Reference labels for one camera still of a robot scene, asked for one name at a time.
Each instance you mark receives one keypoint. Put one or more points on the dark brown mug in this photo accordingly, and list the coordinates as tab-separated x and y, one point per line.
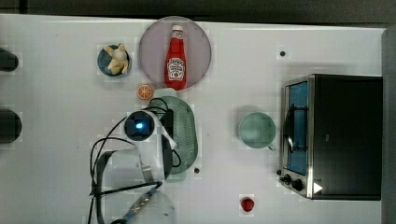
8	61

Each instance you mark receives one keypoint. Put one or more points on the mint green plastic strainer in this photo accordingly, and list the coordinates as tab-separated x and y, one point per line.
184	133

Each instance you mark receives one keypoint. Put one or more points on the black frying pan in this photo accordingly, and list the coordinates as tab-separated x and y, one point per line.
10	126

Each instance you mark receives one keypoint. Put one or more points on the peeled toy banana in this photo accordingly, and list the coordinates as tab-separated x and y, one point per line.
119	59

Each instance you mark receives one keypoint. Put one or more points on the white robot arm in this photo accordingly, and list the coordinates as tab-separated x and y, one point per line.
128	169

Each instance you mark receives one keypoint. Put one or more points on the black silver toaster oven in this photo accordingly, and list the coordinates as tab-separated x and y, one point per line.
331	137

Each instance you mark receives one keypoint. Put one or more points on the small red strawberry toy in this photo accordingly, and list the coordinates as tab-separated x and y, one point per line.
247	204

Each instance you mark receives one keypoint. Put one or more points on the orange slice toy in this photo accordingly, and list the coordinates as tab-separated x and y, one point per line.
144	92

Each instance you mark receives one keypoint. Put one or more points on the red ketchup bottle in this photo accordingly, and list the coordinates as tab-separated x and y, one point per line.
175	71

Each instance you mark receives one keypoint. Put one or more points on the mint green cup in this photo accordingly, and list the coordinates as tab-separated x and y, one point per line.
257	130

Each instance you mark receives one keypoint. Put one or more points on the blue small bowl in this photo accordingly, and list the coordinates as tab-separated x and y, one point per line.
104	59

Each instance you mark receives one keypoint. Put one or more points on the grey round plate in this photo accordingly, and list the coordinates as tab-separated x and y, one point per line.
155	43

